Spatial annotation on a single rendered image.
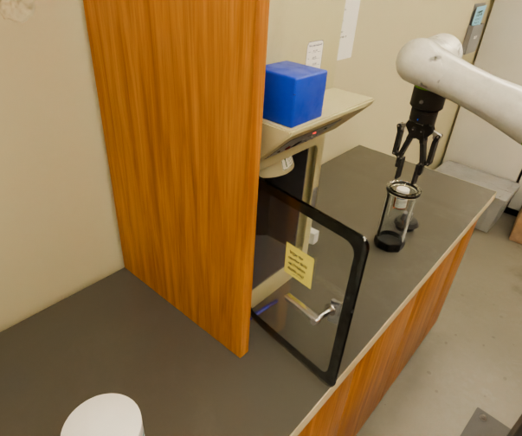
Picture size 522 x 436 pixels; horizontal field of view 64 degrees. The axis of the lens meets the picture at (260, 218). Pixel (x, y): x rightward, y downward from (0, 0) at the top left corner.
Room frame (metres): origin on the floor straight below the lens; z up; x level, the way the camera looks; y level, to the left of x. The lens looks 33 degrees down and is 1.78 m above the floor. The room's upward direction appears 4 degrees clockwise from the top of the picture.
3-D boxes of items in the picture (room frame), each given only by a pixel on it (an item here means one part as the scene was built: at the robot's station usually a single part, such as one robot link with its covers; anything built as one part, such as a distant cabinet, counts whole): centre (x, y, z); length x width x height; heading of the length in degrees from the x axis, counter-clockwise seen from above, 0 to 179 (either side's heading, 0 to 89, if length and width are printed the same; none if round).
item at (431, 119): (1.19, -0.45, 1.38); 0.08 x 0.07 x 0.09; 51
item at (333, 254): (0.67, -0.08, 1.19); 0.30 x 0.01 x 0.40; 44
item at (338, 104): (0.87, -0.10, 1.46); 0.32 x 0.12 x 0.10; 141
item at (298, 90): (0.79, -0.04, 1.56); 0.10 x 0.10 x 0.09; 51
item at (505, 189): (3.06, -1.71, 0.17); 0.60 x 0.42 x 0.33; 49
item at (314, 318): (0.59, -0.11, 1.20); 0.10 x 0.05 x 0.03; 44
